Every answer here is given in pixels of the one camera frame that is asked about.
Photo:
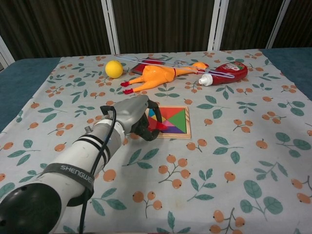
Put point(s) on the flat red rectangular box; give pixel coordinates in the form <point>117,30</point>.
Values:
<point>139,67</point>

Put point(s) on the large red-orange tangram triangle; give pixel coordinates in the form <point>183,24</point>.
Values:
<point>170,113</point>

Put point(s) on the yellow rubber chicken toy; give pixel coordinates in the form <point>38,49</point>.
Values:
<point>156,75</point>

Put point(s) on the yellow ball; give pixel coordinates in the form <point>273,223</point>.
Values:
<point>114,69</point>

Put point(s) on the pink tangram piece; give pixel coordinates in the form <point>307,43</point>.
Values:
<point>168,124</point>

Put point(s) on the blue block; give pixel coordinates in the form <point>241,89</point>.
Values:
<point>151,113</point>

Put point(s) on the purple tangram piece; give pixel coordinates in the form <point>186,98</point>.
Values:
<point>175,130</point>

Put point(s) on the white partition post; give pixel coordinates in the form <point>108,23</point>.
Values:
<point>217,24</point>
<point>6,52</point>
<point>278,22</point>
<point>111,24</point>

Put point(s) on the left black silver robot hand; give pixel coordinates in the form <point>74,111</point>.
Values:
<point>129,112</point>

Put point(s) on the wooden tangram tray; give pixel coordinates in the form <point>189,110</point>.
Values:
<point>188,122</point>

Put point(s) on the red triangle puzzle piece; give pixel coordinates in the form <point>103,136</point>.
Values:
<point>161,126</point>

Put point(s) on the floral grey tablecloth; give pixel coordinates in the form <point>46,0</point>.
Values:
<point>219,158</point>

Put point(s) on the large green tangram triangle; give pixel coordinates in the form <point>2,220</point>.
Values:
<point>179,122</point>

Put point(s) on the red ketchup bottle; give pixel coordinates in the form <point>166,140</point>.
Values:
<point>229,72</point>

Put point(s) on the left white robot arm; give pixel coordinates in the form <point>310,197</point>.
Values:
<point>73,158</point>

